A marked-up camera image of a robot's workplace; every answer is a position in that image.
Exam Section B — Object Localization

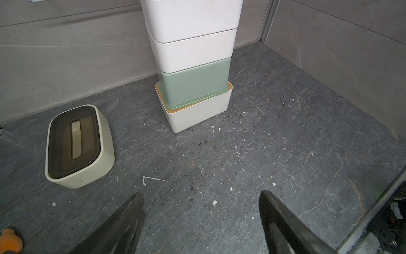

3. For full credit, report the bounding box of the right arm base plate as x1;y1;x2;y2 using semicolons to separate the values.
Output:
368;183;406;254

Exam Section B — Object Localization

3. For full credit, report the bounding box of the aluminium mounting rail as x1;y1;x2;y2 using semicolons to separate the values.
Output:
336;167;406;254

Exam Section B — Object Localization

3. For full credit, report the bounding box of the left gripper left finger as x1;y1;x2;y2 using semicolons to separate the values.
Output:
69;192;146;254

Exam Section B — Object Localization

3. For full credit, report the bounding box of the orange toy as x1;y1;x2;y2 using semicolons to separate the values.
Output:
1;228;23;254

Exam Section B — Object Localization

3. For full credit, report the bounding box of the white box grey-blue lid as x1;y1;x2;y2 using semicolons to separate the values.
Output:
145;19;238;74

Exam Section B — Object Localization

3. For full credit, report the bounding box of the large white bamboo-lid tissue box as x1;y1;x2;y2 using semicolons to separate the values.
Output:
154;82;233;133

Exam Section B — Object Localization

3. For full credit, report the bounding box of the green square tissue box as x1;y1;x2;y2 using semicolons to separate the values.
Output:
158;57;231;110

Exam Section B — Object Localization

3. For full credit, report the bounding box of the bamboo-lid tissue box front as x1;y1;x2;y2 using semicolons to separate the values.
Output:
141;0;243;43

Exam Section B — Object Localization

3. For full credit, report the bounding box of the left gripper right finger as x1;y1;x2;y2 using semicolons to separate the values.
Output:
259;190;336;254

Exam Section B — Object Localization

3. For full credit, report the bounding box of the cream box dark lid back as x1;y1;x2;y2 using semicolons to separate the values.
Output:
45;104;115;189

